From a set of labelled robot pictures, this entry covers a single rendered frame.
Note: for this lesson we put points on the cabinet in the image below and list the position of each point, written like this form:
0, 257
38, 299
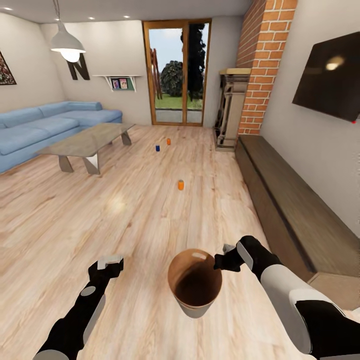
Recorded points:
301, 229

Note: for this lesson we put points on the trash can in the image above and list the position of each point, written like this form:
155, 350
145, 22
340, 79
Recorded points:
194, 282

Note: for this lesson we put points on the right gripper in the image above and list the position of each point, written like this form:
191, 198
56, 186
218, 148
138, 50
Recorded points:
225, 262

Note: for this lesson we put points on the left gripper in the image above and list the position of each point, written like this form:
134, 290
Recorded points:
111, 271

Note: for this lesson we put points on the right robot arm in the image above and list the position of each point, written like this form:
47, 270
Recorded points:
315, 324

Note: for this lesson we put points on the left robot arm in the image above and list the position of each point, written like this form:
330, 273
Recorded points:
70, 334

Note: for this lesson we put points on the wall mounted tv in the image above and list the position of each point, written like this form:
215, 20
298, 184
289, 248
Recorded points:
330, 83

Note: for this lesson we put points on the sofa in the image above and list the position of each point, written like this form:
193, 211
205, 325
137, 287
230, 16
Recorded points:
23, 132

